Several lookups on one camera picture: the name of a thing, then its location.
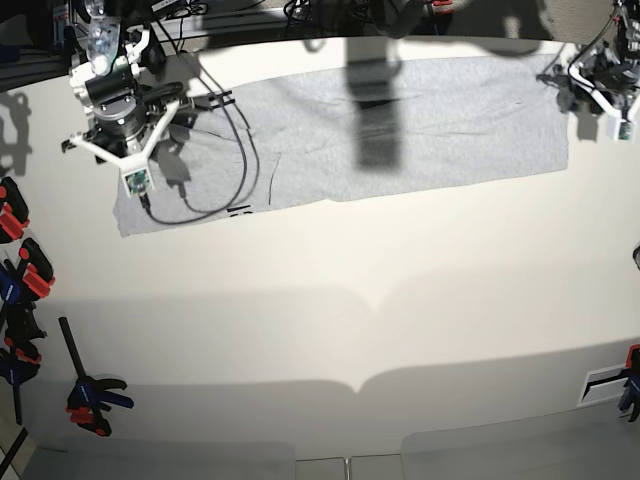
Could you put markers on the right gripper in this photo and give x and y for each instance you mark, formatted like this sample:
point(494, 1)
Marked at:
point(122, 125)

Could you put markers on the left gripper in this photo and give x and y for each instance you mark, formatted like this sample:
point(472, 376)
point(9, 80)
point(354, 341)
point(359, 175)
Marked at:
point(569, 98)

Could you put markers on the grey T-shirt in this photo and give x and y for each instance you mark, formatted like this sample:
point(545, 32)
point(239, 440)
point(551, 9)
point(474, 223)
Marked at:
point(369, 129)

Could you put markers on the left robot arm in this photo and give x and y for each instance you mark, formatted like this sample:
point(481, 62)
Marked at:
point(621, 31)

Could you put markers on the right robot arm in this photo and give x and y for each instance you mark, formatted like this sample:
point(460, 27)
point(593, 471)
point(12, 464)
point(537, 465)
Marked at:
point(121, 45)

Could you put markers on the red black clamp upper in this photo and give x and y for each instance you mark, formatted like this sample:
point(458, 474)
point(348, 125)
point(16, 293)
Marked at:
point(14, 211)

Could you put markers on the red black clamp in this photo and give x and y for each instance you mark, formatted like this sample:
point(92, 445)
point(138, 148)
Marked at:
point(31, 279)
point(14, 211)

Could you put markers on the red black clamp lower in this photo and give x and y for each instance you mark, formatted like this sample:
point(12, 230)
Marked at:
point(31, 279)

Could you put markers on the blue clamp left edge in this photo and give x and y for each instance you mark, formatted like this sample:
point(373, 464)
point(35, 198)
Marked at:
point(20, 358)

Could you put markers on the blue clamp edge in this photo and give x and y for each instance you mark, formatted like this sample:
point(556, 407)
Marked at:
point(20, 358)
point(629, 401)

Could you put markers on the blue black bar clamp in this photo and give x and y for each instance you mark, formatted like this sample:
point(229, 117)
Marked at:
point(90, 398)

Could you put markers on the blue clamp right edge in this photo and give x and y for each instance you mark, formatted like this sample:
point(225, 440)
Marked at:
point(629, 401)

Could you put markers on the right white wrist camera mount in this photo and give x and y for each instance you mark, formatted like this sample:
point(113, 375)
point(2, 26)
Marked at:
point(134, 170)

